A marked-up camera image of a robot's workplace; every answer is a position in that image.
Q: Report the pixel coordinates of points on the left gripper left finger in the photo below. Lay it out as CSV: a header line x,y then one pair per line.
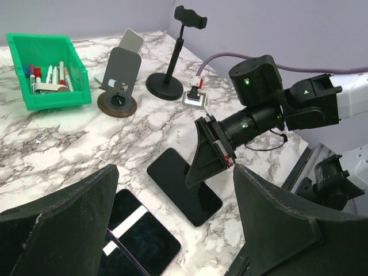
x,y
62,233

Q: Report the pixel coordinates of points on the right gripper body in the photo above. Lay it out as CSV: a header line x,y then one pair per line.
x,y
240,129

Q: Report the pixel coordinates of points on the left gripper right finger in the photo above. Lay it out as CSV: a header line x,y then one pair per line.
x,y
288,235

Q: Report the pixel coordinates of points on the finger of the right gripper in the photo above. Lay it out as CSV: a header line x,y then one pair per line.
x,y
208,160

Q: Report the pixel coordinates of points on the black phone stand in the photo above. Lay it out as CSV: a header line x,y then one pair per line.
x,y
164,85

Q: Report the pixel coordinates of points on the black phone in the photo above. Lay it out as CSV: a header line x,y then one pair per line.
x,y
150,243

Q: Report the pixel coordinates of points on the brown base phone stand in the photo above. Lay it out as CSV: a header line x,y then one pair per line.
x,y
116,99

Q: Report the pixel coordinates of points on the white folding phone stand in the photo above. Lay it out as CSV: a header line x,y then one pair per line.
x,y
129,48

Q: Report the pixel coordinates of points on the purple edged phone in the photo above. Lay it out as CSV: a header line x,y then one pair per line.
x,y
120,261

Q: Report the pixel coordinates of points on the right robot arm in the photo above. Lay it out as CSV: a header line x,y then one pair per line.
x,y
320,101

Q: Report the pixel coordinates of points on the markers in green bin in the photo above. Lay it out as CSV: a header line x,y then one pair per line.
x,y
56,79

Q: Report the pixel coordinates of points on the green plastic bin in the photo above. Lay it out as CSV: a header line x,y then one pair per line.
x,y
43,51

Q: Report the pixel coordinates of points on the black front mounting rail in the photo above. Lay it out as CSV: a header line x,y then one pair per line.
x,y
305,166

